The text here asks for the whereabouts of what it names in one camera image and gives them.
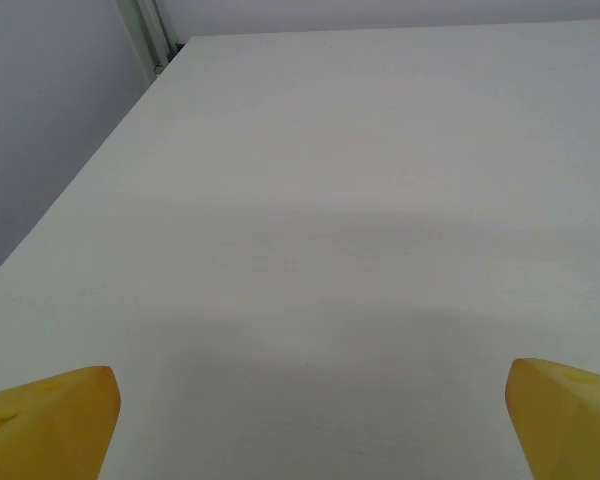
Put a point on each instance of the aluminium frame post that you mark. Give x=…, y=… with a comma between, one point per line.
x=147, y=30

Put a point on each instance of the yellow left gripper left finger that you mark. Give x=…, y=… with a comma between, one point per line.
x=50, y=430

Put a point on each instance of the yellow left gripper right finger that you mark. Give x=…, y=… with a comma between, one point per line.
x=570, y=425

